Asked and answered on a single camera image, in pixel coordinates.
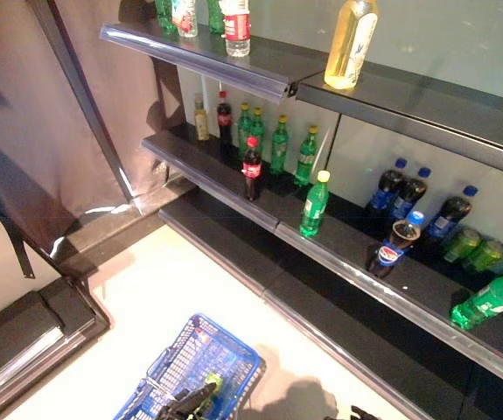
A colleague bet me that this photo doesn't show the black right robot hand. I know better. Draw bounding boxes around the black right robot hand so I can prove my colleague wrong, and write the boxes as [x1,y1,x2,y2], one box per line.
[350,405,383,420]

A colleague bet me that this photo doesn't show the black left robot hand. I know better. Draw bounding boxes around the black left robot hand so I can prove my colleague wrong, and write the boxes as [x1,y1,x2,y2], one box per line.
[158,382,220,420]

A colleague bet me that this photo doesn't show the blue plastic shopping basket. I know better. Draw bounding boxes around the blue plastic shopping basket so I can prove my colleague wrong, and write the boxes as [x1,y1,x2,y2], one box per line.
[113,313,266,420]

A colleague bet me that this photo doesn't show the yellow-green drink bottle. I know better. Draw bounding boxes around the yellow-green drink bottle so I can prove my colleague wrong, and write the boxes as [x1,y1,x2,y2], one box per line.
[193,371,225,408]

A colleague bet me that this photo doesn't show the black base shelf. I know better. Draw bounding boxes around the black base shelf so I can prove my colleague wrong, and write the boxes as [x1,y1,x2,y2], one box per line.
[158,192,503,420]

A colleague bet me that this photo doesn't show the black side display base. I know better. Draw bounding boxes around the black side display base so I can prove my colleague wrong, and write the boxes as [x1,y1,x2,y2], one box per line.
[0,273,112,420]

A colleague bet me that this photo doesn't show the black end plinth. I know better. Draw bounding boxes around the black end plinth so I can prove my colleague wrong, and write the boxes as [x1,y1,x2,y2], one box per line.
[52,174,199,275]

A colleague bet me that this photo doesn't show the Coca-Cola bottle red cap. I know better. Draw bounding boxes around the Coca-Cola bottle red cap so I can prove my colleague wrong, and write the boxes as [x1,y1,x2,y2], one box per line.
[242,136,263,202]
[215,90,234,152]

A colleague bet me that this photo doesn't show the small yellow tea bottle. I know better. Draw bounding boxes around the small yellow tea bottle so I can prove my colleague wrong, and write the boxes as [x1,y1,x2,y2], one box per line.
[192,94,211,142]

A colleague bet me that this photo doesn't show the brown curtain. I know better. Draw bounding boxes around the brown curtain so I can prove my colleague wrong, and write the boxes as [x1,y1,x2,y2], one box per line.
[0,0,182,246]

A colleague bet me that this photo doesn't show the large yellow tea bottle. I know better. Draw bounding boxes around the large yellow tea bottle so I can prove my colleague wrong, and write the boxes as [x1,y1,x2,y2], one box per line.
[324,0,379,91]

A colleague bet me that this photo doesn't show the clear bottle colourful label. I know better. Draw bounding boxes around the clear bottle colourful label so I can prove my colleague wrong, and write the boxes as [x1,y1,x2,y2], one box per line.
[171,0,199,39]

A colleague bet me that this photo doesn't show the green soda bottle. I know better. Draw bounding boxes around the green soda bottle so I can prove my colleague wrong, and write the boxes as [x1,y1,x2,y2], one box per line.
[154,0,180,35]
[206,0,226,35]

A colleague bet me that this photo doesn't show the black shelf board clear rail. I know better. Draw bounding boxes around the black shelf board clear rail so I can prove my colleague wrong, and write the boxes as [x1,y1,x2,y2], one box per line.
[141,124,304,233]
[275,192,503,399]
[99,21,329,105]

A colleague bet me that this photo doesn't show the black hanging strap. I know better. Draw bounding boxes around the black hanging strap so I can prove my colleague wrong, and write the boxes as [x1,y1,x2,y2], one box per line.
[5,213,37,280]

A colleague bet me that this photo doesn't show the black shelf board without rail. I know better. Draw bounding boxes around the black shelf board without rail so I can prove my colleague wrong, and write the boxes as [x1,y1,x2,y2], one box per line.
[295,60,503,183]

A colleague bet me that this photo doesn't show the black metal frame post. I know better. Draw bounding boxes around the black metal frame post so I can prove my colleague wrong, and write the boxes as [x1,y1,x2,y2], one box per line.
[26,0,143,211]

